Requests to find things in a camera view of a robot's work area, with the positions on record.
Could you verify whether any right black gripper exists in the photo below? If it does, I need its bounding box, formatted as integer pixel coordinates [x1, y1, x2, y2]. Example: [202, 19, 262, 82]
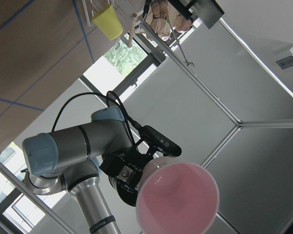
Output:
[100, 140, 166, 207]

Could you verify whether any pink plastic cup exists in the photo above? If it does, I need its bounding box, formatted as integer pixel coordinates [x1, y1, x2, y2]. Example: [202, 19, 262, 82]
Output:
[136, 157, 219, 234]

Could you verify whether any yellow plastic cup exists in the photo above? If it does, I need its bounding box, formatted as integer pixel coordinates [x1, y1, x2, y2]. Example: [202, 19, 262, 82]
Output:
[92, 5, 123, 40]

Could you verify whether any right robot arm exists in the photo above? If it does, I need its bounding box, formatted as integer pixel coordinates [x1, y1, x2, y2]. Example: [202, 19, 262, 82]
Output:
[22, 106, 169, 234]

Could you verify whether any person in beige shirt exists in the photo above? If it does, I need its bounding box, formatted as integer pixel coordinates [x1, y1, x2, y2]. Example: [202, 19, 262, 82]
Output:
[145, 0, 193, 41]

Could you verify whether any black monitor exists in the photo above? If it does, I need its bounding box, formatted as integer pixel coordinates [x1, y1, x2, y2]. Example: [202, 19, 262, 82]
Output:
[168, 0, 225, 29]

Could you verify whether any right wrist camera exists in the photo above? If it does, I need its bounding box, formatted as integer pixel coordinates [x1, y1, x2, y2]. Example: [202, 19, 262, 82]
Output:
[138, 125, 182, 157]

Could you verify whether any black right camera cable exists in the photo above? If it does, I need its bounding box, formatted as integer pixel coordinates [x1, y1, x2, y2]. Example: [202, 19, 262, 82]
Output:
[52, 90, 145, 147]

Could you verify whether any white wire cup rack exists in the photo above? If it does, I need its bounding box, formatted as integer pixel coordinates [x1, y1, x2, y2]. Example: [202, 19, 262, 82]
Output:
[82, 0, 145, 42]

